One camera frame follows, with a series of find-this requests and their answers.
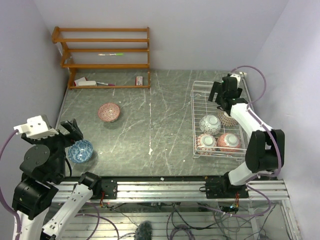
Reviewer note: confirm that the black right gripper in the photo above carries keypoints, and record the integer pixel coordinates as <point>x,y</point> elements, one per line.
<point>216,88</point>

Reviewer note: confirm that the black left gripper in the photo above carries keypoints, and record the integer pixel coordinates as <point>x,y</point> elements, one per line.
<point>75,134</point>

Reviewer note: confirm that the blue swirl pattern bowl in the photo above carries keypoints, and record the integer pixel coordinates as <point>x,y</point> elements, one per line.
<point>80,152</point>

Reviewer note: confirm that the brown flower grid bowl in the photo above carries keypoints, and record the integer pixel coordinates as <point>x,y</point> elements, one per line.
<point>225,119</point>

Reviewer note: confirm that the black leaf pattern bowl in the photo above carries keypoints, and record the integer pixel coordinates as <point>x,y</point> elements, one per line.
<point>210,124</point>

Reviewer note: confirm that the red drop pattern bowl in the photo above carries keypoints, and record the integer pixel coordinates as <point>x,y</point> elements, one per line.
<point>109,112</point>

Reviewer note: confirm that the red diamond pattern bowl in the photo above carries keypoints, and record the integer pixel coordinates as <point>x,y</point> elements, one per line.
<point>228,142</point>

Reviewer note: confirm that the white bowl red diamond outside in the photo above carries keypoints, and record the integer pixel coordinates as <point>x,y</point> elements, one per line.
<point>205,144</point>

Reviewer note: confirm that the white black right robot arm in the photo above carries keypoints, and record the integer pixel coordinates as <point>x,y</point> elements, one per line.
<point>266,147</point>

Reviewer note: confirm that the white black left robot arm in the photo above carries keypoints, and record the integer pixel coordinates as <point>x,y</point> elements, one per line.
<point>43,169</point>

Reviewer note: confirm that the wooden shelf rack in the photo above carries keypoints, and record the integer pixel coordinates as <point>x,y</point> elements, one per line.
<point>89,48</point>

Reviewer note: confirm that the white eraser block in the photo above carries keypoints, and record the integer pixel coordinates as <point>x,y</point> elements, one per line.
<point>87,83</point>

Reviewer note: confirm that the pink white marker pen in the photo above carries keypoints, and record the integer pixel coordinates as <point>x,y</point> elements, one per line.
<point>105,84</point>

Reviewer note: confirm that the red white small box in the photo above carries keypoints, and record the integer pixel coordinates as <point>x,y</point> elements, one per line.
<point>139,81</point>

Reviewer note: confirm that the green white marker pen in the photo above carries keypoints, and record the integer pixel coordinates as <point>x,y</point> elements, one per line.
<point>111,54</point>

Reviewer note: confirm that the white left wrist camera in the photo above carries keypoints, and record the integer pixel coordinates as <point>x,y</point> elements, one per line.
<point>36,127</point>

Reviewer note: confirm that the white wire dish rack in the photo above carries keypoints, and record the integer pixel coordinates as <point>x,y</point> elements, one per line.
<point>201,107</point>

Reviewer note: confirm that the aluminium rail base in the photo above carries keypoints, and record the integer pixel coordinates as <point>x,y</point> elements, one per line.
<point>188,191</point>

